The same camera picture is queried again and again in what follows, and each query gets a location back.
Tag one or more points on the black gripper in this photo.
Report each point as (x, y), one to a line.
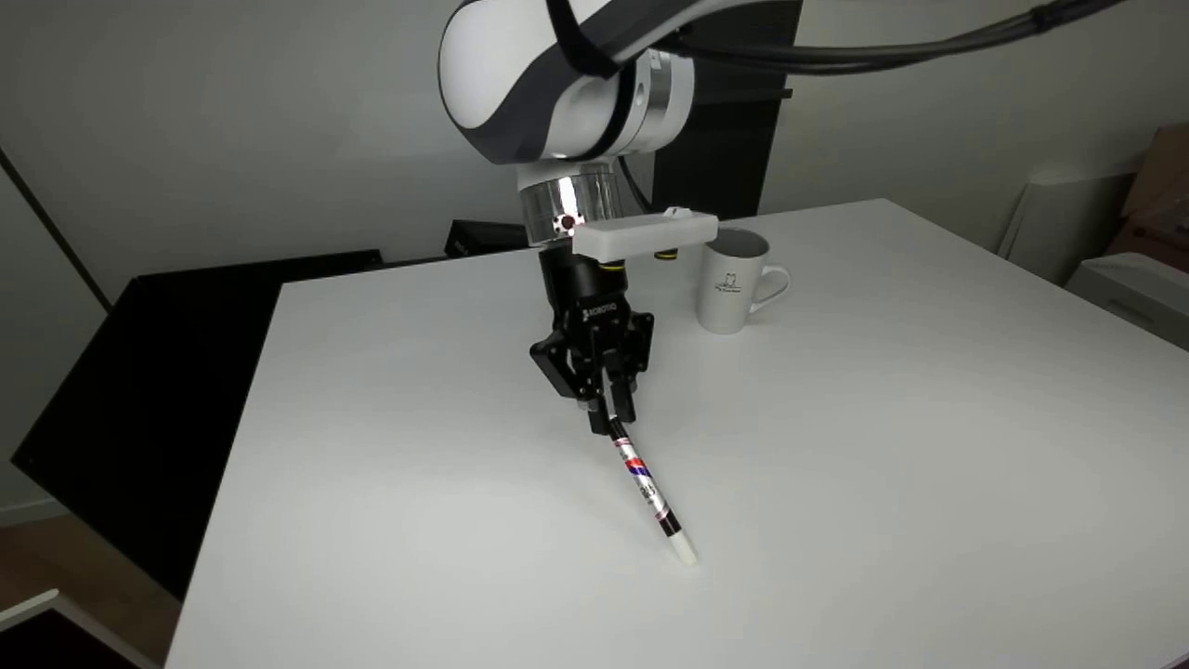
(580, 293)

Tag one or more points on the red white marker pen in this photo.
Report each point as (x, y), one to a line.
(643, 478)

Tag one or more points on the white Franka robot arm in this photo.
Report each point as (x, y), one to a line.
(507, 77)

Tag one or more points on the white ceramic mug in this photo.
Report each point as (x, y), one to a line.
(728, 299)

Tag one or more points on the small black box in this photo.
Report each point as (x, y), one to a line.
(489, 236)

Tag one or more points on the black low side panel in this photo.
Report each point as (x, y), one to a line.
(150, 409)

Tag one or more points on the light grey cabinet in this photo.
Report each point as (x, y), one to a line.
(1063, 226)

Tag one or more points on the thin black rod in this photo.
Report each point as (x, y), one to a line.
(56, 227)

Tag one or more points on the brown cardboard box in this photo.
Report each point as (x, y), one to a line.
(1166, 186)

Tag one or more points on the dark board with white rim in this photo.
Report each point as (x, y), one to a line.
(39, 646)

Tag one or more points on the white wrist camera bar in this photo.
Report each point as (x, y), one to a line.
(652, 236)

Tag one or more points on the dark wall pillar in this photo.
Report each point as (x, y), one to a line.
(745, 136)

